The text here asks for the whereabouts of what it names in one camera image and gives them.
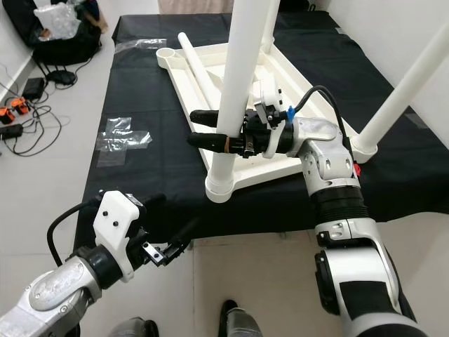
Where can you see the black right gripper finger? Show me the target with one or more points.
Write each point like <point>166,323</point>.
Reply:
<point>210,142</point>
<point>207,118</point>

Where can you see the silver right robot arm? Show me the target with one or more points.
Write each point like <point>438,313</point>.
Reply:
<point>330,168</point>

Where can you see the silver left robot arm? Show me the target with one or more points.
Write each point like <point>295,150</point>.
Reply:
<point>56,295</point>

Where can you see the white plastic children table top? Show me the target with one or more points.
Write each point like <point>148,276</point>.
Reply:
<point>259,172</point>

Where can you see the black tablecloth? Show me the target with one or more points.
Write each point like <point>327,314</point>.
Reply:
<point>147,196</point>

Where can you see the grey left robot foot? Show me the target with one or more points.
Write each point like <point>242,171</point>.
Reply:
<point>126,328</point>

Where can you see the grey robot foot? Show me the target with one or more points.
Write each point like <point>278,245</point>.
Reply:
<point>242,321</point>
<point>126,328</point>

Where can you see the clear tape strip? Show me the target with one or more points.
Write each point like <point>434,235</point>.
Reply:
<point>139,45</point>

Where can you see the grey right robot foot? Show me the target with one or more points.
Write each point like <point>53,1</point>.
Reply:
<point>242,321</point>

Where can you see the beige wicker basket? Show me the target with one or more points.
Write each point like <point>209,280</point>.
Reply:
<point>196,5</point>

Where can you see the black wok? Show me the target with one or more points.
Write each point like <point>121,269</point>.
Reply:
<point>298,4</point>

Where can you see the orange black device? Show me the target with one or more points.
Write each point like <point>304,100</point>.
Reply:
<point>19,107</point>
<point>7,114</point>

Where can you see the black round device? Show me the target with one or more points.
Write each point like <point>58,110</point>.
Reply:
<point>62,77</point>

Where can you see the black power strip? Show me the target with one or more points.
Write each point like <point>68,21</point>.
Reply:
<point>10,131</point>

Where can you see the grey tape patch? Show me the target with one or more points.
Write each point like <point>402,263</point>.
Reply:
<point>417,121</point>

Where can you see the black power adapter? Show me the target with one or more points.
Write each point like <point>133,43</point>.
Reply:
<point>34,88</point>

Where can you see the clear plastic bag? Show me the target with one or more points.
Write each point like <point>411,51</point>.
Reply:
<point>57,21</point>

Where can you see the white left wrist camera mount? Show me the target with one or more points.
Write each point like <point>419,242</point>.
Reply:
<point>116,225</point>

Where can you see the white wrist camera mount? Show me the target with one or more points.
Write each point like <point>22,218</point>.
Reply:
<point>266,91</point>
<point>116,225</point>

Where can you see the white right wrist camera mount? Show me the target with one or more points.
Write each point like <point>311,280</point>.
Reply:
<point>266,91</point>

